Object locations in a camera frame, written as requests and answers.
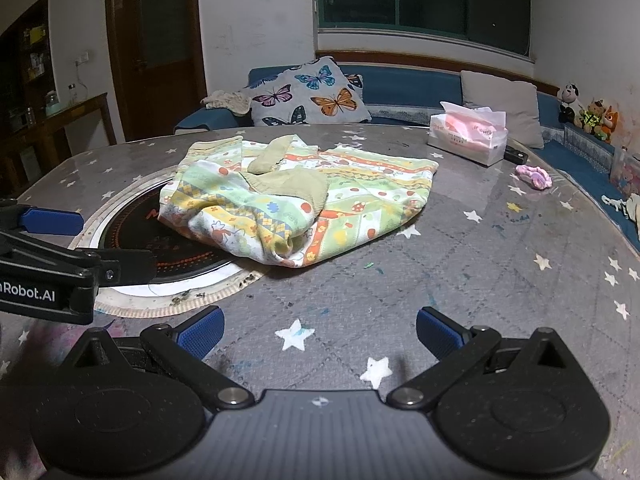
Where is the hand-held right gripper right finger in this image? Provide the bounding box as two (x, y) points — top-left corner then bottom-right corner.
(387, 306), (583, 409)

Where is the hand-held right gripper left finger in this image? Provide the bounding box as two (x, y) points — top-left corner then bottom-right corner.
(60, 305), (256, 409)

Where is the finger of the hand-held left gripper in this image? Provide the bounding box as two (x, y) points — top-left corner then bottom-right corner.
(0, 231), (157, 289)
(0, 199), (85, 237)

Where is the colourful patterned child's garment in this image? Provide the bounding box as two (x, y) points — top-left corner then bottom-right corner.
(159, 135), (441, 268)

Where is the grey star-print table cover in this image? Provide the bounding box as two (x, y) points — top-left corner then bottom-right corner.
(0, 122), (640, 480)

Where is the wooden side table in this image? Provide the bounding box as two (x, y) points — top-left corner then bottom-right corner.
(0, 92), (118, 196)

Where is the dark wooden shelf cabinet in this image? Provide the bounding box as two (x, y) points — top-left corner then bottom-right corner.
(0, 0), (51, 126)

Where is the pink hair scrunchie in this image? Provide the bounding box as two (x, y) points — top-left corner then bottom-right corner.
(515, 163), (553, 191)

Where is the cream crumpled cloth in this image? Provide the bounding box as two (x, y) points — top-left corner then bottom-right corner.
(201, 89), (251, 115)

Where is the pink tissue pack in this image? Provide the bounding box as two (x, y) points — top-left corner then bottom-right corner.
(427, 101), (510, 167)

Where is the dark wooden door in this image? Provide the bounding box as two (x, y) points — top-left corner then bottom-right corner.
(105, 0), (208, 143)

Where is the plain beige pillow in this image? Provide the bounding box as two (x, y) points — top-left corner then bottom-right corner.
(460, 70), (546, 150)

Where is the blue sofa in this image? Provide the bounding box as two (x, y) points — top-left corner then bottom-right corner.
(172, 62), (640, 256)

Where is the clear plastic box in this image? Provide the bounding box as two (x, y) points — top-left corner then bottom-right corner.
(609, 147), (640, 201)

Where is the butterfly print pillow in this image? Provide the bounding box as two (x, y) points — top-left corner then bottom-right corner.
(240, 56), (373, 128)

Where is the brown bear plush toy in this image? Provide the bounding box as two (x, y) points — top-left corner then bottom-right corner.
(575, 100), (608, 136)

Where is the panda plush toy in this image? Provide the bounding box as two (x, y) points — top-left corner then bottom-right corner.
(557, 82), (581, 123)

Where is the orange plush toy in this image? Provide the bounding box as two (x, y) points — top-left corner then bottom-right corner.
(597, 105), (618, 143)

